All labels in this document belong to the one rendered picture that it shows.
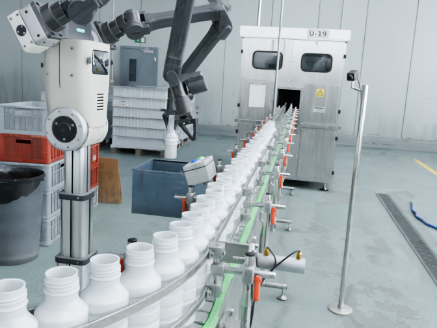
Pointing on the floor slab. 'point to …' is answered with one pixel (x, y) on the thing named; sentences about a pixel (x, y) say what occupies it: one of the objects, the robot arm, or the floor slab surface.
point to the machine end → (296, 92)
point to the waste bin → (20, 214)
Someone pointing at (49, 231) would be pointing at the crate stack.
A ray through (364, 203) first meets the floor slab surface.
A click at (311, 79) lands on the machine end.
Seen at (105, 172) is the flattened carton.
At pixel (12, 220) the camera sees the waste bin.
